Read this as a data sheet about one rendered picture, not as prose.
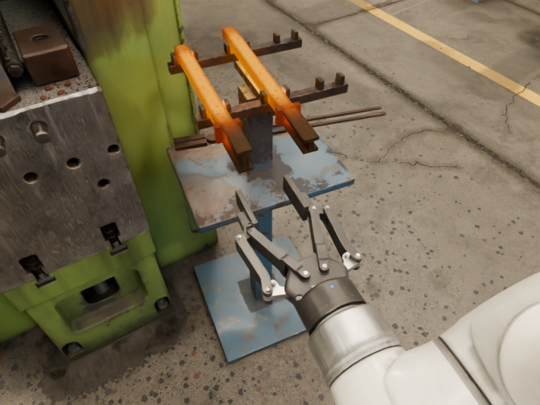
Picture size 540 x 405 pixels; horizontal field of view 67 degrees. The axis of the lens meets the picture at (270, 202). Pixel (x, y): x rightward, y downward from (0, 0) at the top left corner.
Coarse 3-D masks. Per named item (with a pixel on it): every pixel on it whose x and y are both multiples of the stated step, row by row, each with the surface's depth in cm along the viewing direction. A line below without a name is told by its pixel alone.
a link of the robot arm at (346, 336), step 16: (368, 304) 45; (336, 320) 43; (352, 320) 42; (368, 320) 42; (384, 320) 44; (320, 336) 43; (336, 336) 42; (352, 336) 41; (368, 336) 41; (384, 336) 42; (320, 352) 43; (336, 352) 41; (352, 352) 40; (368, 352) 40; (320, 368) 43; (336, 368) 41
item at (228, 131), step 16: (176, 48) 88; (192, 64) 84; (192, 80) 80; (208, 80) 80; (208, 96) 76; (208, 112) 75; (224, 112) 73; (224, 128) 68; (240, 128) 71; (224, 144) 71; (240, 144) 65; (240, 160) 66
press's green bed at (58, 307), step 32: (96, 256) 109; (128, 256) 115; (32, 288) 104; (64, 288) 110; (96, 288) 128; (128, 288) 132; (160, 288) 133; (64, 320) 120; (96, 320) 128; (128, 320) 135; (64, 352) 130
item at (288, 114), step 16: (224, 32) 94; (240, 48) 88; (256, 64) 84; (256, 80) 81; (272, 80) 80; (272, 96) 76; (288, 112) 72; (288, 128) 73; (304, 128) 69; (304, 144) 70
